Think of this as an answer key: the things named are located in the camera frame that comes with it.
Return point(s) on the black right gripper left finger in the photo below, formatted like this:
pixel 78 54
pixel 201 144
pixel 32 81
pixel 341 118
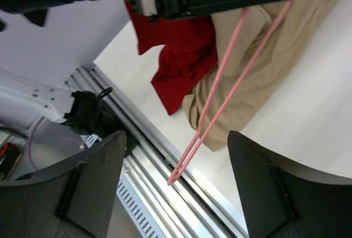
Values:
pixel 72 198

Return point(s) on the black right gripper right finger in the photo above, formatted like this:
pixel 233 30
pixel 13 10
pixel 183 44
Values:
pixel 283 198

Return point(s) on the red t shirt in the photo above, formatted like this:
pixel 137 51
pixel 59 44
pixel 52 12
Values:
pixel 188 54

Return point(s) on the beige t shirt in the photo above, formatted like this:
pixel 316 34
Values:
pixel 279 56

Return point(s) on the pink wire hanger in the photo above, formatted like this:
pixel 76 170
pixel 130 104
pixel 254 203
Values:
pixel 257 48

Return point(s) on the white slotted cable duct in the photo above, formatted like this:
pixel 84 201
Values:
pixel 130 216

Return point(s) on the aluminium mounting rail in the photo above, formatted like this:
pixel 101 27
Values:
pixel 203 202

